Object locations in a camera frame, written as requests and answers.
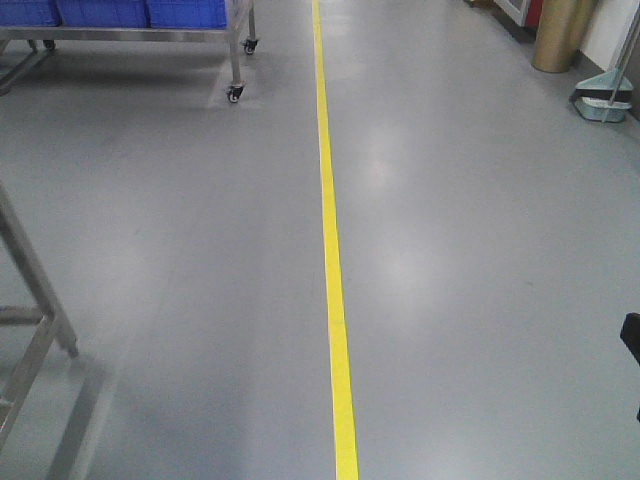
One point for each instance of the brass planter pot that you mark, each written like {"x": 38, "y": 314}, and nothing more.
{"x": 561, "y": 30}

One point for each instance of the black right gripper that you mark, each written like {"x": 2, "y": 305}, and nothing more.
{"x": 630, "y": 334}

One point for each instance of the steel frame leg near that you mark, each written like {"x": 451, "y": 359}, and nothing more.
{"x": 47, "y": 316}

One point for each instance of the blue bins background shelf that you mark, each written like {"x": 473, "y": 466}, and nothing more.
{"x": 164, "y": 14}

